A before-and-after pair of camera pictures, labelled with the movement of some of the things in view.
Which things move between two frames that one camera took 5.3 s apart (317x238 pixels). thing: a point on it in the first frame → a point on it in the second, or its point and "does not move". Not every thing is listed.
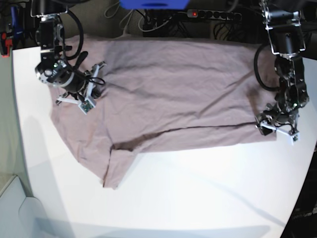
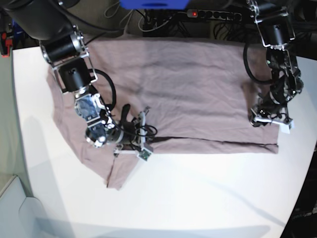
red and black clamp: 5,44 does not move
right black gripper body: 282,112 → 273,100
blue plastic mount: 154,4 does not move
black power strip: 219,15 does not move
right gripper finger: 263,131 → 254,119
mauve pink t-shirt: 161,93 does not move
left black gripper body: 77,82 → 129,132
